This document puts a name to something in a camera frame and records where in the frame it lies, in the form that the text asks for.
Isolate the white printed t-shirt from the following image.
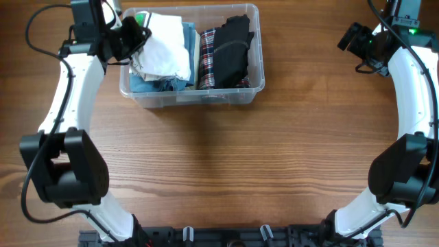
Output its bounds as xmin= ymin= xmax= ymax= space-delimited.
xmin=130 ymin=11 xmax=191 ymax=80

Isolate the blue denim cloth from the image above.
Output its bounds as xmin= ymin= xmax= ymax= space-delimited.
xmin=129 ymin=22 xmax=196 ymax=93

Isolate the cream cloth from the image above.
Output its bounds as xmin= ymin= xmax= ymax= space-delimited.
xmin=186 ymin=32 xmax=200 ymax=90

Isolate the red navy plaid cloth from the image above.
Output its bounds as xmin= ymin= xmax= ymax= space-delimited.
xmin=197 ymin=27 xmax=251 ymax=90

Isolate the black cloth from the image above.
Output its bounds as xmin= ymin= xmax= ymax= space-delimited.
xmin=213 ymin=14 xmax=254 ymax=89

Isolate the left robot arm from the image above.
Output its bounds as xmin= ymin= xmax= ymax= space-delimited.
xmin=19 ymin=0 xmax=153 ymax=246

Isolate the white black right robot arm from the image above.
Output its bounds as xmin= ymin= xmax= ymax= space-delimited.
xmin=320 ymin=0 xmax=438 ymax=246

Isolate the clear plastic storage bin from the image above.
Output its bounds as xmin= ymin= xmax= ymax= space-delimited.
xmin=119 ymin=3 xmax=265 ymax=108

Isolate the white label on bin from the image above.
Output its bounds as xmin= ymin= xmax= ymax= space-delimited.
xmin=176 ymin=95 xmax=201 ymax=104

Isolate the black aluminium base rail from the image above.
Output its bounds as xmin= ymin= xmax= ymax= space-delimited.
xmin=78 ymin=224 xmax=384 ymax=247

